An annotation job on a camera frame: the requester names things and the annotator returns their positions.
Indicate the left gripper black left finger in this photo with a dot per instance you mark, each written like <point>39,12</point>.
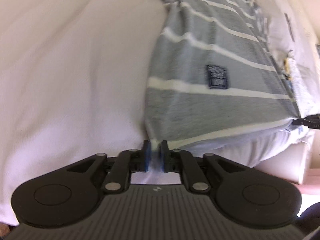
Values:
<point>124,165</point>

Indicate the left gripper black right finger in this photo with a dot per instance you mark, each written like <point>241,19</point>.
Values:
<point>185,164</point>

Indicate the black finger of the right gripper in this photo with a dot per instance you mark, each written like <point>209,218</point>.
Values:
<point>312,121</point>

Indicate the grey white striped shirt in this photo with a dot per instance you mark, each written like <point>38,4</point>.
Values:
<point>211,78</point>

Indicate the white patterned folded garment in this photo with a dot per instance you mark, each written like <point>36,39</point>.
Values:
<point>289,34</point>

